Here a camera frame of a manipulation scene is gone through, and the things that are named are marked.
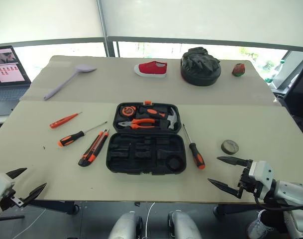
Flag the orange tester screwdriver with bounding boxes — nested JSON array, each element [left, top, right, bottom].
[[49, 112, 83, 129]]

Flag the orange black tape measure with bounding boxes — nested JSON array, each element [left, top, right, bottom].
[[120, 105, 137, 118]]

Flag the black orange screwdriver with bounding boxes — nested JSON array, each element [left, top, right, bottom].
[[182, 123, 206, 170], [58, 121, 108, 147]]

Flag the green capped plastic bottle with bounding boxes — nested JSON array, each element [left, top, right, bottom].
[[264, 59, 287, 88]]

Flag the orange handled pliers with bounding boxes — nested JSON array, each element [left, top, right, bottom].
[[117, 118, 157, 130]]

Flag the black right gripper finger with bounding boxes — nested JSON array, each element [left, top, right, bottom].
[[216, 156, 253, 168], [207, 178, 243, 199]]

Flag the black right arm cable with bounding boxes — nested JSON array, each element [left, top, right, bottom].
[[253, 194, 303, 214]]

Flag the purple silicone spatula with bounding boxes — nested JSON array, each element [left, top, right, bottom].
[[43, 64, 97, 101]]

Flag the grey window frame rail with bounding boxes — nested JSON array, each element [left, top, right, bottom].
[[0, 36, 303, 58]]

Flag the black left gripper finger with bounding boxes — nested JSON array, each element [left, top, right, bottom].
[[21, 183, 47, 206], [5, 167, 27, 179]]

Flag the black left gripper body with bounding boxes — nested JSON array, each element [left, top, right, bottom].
[[0, 189, 24, 213]]

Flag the grey vertical window post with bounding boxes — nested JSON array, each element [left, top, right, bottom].
[[96, 0, 110, 57]]

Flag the grey electrical tape roll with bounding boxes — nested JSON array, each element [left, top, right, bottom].
[[220, 139, 240, 155]]

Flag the silver rounded robot leg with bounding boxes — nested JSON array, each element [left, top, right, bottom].
[[168, 210, 202, 239], [108, 211, 143, 239]]

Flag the black tool case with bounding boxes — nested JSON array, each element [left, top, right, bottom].
[[105, 102, 187, 175]]

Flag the red canvas shoe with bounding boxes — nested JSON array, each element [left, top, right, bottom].
[[133, 61, 168, 79]]

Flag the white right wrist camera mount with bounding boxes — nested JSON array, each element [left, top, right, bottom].
[[248, 160, 275, 191]]

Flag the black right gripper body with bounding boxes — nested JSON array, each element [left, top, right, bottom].
[[237, 161, 265, 200]]

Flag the red green strawberry toy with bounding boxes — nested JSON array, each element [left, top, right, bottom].
[[231, 63, 246, 78]]

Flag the open laptop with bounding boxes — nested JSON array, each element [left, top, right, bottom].
[[0, 45, 32, 117]]

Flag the black office chair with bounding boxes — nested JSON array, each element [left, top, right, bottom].
[[282, 57, 303, 121]]

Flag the orange black utility knife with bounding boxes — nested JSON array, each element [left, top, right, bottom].
[[78, 128, 110, 167]]

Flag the thin white cable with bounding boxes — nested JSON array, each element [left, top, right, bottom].
[[144, 202, 156, 239]]

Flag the claw hammer orange black grip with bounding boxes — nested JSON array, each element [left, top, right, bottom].
[[138, 106, 180, 130]]

